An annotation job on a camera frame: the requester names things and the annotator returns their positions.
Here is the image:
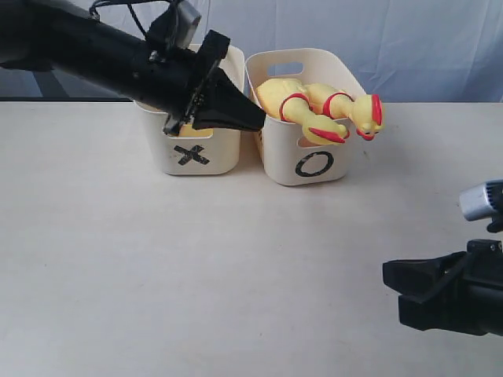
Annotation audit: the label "headless yellow rubber chicken body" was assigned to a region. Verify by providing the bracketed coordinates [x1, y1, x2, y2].
[172, 123, 213, 138]

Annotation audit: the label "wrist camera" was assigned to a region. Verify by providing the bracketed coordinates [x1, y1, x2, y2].
[459, 179, 502, 233]
[145, 1, 202, 51]

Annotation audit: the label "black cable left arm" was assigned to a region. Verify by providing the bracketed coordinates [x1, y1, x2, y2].
[88, 0, 174, 40]

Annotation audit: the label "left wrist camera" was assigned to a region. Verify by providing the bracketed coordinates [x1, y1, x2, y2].
[145, 1, 202, 51]

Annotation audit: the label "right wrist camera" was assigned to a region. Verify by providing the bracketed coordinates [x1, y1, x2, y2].
[459, 179, 502, 233]

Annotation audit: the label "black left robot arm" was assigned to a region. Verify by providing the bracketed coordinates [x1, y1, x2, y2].
[1, 1, 266, 136]

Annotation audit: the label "cream bin marked O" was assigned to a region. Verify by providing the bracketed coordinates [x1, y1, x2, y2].
[245, 48, 365, 186]

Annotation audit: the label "whole yellow rubber chicken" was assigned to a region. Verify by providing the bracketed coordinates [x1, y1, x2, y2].
[306, 83, 384, 141]

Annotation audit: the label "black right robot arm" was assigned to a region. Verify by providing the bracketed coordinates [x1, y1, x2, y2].
[382, 239, 502, 336]

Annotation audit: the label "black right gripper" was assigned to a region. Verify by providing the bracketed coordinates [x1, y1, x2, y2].
[382, 239, 502, 336]

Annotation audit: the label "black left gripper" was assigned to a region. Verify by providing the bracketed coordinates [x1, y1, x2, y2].
[131, 30, 266, 135]

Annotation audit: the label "cream bin marked X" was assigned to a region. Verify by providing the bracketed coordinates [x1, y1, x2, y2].
[133, 43, 246, 178]

